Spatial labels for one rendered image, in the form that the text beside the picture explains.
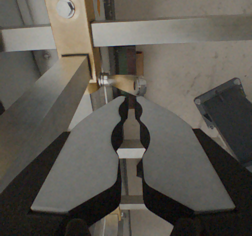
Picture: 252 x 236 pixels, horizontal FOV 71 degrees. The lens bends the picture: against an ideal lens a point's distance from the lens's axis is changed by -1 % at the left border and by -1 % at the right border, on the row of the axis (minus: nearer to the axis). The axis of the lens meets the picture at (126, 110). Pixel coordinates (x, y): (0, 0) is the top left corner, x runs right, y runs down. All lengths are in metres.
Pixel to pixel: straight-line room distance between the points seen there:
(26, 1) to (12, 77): 0.19
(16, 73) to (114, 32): 0.31
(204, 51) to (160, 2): 0.39
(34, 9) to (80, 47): 0.30
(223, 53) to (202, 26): 1.02
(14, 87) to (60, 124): 0.34
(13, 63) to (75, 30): 0.27
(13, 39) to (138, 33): 0.17
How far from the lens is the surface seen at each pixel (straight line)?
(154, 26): 0.26
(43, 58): 0.58
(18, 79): 0.51
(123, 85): 0.16
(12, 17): 0.54
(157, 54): 1.18
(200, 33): 0.28
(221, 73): 1.34
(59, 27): 0.27
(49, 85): 0.18
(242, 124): 1.13
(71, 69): 0.21
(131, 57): 0.43
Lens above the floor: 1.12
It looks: 57 degrees down
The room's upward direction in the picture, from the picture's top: 178 degrees counter-clockwise
